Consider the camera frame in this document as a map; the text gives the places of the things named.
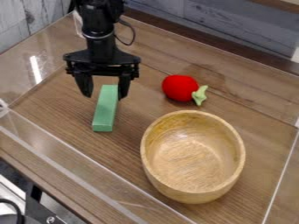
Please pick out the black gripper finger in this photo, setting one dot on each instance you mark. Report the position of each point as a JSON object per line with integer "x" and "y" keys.
{"x": 123, "y": 85}
{"x": 84, "y": 83}

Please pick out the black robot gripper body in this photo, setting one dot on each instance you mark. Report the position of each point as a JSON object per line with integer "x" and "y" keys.
{"x": 102, "y": 59}

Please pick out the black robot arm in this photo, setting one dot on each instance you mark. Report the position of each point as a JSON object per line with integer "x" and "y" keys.
{"x": 100, "y": 14}

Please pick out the green rectangular block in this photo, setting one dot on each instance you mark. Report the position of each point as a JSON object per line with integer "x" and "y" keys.
{"x": 106, "y": 109}

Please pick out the light wooden bowl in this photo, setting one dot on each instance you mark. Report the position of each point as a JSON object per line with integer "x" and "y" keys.
{"x": 194, "y": 156}

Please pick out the red plush tomato toy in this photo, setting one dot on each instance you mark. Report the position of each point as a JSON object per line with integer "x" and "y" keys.
{"x": 183, "y": 89}

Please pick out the black metal table bracket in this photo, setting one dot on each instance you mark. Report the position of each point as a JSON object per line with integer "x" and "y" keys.
{"x": 36, "y": 213}

